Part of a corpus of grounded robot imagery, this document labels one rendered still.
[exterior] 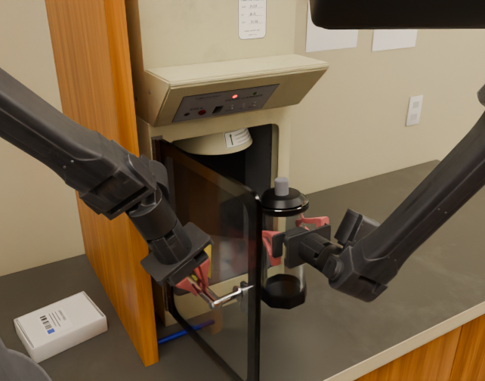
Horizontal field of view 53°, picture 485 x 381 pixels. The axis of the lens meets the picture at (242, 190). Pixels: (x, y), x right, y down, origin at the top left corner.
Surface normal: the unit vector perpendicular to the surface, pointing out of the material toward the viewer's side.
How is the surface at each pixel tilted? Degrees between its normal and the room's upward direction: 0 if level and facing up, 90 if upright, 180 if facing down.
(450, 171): 64
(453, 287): 0
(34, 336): 0
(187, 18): 90
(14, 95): 57
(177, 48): 90
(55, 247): 90
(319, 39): 90
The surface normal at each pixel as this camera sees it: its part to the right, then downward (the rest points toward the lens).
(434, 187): -0.89, -0.36
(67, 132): 0.83, -0.50
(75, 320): 0.00, -0.90
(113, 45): 0.50, 0.37
